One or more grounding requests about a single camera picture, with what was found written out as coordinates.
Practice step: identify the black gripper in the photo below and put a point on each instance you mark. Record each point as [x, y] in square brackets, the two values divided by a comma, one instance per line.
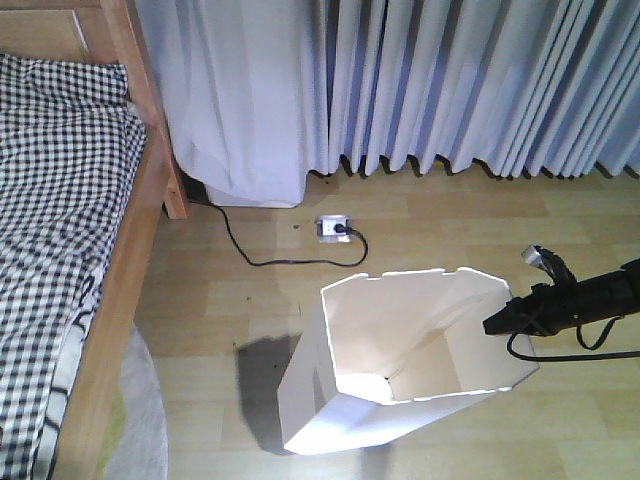
[544, 312]

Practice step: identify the white plastic trash bin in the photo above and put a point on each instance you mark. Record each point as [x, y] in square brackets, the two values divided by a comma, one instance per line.
[382, 357]

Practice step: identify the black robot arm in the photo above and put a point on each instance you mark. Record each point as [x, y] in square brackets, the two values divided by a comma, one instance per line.
[603, 297]

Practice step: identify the floor power socket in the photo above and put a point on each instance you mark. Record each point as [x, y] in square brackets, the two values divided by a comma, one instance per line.
[333, 228]

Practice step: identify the light blue curtain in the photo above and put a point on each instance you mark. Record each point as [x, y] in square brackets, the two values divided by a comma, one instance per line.
[522, 86]

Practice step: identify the round grey rug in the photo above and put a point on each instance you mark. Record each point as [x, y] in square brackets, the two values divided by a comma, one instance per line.
[137, 444]

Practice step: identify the black white checkered bedsheet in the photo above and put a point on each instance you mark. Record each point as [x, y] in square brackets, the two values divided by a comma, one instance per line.
[71, 143]

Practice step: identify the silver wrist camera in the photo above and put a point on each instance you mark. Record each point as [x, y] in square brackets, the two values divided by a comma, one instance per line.
[532, 256]

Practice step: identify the wooden bed frame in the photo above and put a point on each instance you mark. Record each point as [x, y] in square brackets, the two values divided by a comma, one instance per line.
[103, 33]

